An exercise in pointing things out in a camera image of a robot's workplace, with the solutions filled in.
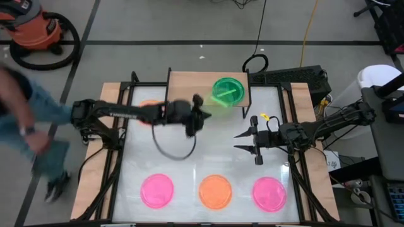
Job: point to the translucent pink plastic plate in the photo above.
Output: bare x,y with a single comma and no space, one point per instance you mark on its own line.
157,191
269,194

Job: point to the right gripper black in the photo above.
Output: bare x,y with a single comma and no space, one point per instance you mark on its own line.
269,138

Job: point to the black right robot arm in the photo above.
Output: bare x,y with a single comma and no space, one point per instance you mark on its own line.
331,124

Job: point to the white power adapter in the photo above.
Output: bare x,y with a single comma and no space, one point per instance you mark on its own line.
333,160

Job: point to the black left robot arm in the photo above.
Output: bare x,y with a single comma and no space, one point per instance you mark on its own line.
120,113

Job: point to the wooden shelf with black legs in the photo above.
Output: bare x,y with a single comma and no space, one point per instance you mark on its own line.
189,85

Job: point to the translucent green plastic plate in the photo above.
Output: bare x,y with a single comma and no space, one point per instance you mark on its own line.
219,101

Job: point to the black table frame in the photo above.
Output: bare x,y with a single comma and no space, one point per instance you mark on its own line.
115,176

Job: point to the blue lit keyboard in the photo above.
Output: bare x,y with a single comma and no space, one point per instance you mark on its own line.
397,200

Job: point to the black equipment cart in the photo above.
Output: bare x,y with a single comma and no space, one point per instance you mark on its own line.
388,25

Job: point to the translucent orange plastic plate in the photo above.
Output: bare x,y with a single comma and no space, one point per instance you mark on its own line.
215,192
151,103

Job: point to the grey desk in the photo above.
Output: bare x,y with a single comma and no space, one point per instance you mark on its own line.
388,142

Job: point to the orange shop vacuum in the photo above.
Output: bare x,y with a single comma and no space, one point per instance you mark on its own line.
72,41
31,28

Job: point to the green plastic cup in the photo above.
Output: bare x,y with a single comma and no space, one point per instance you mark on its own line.
233,86

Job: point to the white round chair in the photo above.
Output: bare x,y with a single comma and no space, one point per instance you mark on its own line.
377,75

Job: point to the person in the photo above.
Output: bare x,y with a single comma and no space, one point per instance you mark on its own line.
38,126

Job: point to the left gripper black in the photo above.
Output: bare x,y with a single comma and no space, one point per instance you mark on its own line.
178,113

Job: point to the yellow tag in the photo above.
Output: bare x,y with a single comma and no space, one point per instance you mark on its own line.
264,117

